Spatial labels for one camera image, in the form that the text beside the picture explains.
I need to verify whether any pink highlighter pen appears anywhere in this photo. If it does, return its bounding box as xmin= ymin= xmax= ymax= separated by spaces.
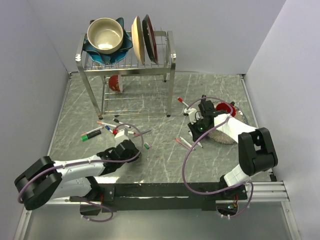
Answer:
xmin=175 ymin=138 xmax=190 ymax=150

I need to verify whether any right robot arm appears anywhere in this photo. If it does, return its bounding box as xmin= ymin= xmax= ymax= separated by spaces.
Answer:
xmin=184 ymin=95 xmax=278 ymax=199

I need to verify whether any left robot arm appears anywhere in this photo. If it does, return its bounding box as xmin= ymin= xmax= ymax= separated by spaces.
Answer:
xmin=14 ymin=139 xmax=141 ymax=211

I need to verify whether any thin pink pen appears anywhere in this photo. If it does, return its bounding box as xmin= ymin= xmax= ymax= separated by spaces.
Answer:
xmin=81 ymin=125 xmax=104 ymax=136

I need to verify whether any speckled grey plate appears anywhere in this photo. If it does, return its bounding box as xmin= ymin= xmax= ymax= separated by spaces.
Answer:
xmin=207 ymin=105 xmax=249 ymax=145

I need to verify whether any black capped white marker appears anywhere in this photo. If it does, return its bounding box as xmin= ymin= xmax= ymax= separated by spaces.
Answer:
xmin=112 ymin=118 xmax=131 ymax=128

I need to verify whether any red cup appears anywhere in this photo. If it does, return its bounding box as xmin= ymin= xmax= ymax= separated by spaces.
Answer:
xmin=215 ymin=101 xmax=237 ymax=117

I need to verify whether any pink capped white marker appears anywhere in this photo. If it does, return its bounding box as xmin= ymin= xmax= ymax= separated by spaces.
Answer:
xmin=96 ymin=121 xmax=117 ymax=128

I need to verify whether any green black marker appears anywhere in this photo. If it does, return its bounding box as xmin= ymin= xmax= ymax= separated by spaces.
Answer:
xmin=81 ymin=130 xmax=102 ymax=142

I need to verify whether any steel dish rack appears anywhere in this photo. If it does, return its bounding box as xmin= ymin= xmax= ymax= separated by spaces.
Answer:
xmin=75 ymin=30 xmax=177 ymax=120

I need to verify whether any small red patterned bowl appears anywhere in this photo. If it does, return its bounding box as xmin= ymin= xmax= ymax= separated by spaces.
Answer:
xmin=108 ymin=75 xmax=123 ymax=93

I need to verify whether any blue wavy bowl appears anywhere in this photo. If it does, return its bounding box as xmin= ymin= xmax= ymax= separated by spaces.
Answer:
xmin=83 ymin=17 xmax=133 ymax=65

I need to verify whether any dark red plate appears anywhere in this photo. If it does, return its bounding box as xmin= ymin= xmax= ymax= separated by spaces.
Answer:
xmin=142 ymin=14 xmax=158 ymax=64

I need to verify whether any cream plate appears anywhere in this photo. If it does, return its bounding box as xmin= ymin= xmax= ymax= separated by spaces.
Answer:
xmin=131 ymin=15 xmax=145 ymax=65

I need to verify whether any beige ceramic bowl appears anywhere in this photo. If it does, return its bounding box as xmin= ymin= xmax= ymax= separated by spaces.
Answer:
xmin=87 ymin=17 xmax=124 ymax=54

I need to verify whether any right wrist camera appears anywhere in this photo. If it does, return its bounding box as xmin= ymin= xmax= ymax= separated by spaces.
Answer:
xmin=183 ymin=108 xmax=201 ymax=125

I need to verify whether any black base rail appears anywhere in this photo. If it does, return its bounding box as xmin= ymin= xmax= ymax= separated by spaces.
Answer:
xmin=84 ymin=182 xmax=248 ymax=212

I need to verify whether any aluminium frame rail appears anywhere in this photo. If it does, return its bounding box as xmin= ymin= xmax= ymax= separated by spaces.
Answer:
xmin=31 ymin=177 xmax=289 ymax=206

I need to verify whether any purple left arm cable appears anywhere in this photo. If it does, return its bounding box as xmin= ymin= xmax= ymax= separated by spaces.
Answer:
xmin=17 ymin=123 xmax=146 ymax=223

